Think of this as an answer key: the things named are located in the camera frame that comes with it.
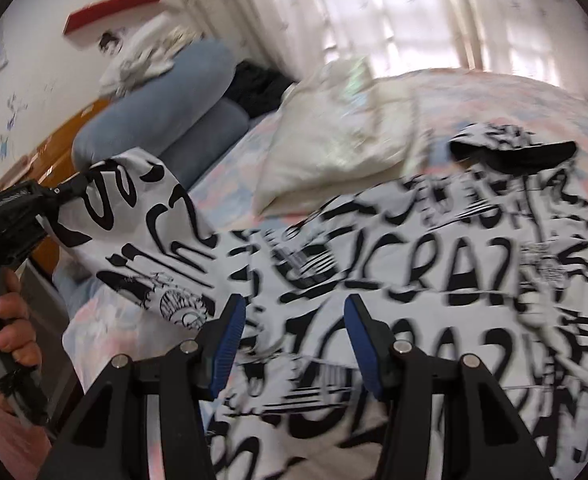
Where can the red wall shelf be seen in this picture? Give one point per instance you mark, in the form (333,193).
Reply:
(114,7)

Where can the small blue pillow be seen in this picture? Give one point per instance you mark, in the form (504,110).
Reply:
(209,140)

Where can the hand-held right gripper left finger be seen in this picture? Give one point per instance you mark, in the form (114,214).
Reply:
(228,347)

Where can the person's left hand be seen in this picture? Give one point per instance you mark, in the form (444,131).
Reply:
(16,312)

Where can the bed with pastel sheet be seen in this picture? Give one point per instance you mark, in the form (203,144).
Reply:
(478,97)

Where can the large blue pillow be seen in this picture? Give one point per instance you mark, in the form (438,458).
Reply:
(149,105)

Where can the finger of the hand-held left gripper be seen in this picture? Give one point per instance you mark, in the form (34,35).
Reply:
(71,186)

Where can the black and white printed shirt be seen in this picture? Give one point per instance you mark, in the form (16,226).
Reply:
(423,265)

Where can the white sheer curtain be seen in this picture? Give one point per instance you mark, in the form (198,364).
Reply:
(373,15)

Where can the person's left forearm pink sleeve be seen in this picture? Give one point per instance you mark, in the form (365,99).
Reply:
(9,445)

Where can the black cloth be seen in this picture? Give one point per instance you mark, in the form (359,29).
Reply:
(259,87)

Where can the wooden headboard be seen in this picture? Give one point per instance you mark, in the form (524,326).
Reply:
(54,142)

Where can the pile of white clothes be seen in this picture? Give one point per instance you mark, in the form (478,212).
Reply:
(141,57)

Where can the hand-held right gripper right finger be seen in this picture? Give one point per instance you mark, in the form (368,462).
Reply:
(362,347)

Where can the cream folded blanket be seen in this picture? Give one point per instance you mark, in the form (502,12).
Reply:
(334,145)

